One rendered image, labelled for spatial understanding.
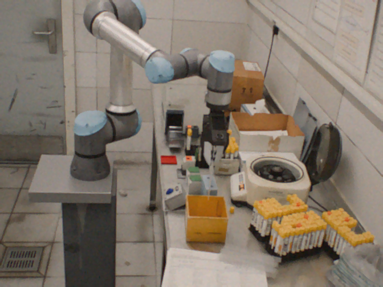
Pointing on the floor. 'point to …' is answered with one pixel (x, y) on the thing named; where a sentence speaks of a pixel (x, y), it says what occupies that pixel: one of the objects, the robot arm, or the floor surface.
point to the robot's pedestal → (90, 242)
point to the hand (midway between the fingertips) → (212, 163)
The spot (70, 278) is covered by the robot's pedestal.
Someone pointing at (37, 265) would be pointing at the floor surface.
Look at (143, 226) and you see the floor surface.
